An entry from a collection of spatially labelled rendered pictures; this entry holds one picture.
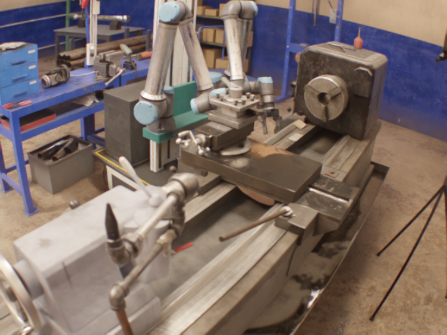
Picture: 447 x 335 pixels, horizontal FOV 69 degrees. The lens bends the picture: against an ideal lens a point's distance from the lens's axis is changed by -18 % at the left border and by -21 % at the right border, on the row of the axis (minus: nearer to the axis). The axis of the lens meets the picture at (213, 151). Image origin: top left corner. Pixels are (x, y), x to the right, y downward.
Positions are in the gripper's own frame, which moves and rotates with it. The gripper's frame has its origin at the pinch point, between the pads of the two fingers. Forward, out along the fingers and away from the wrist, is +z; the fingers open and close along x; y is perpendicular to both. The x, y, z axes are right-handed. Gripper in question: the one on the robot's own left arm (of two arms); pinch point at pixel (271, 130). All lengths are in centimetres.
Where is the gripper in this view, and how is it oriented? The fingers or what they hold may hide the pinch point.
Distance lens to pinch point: 251.4
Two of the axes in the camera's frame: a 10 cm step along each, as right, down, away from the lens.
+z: 1.3, 9.9, 0.6
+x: 7.4, -1.4, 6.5
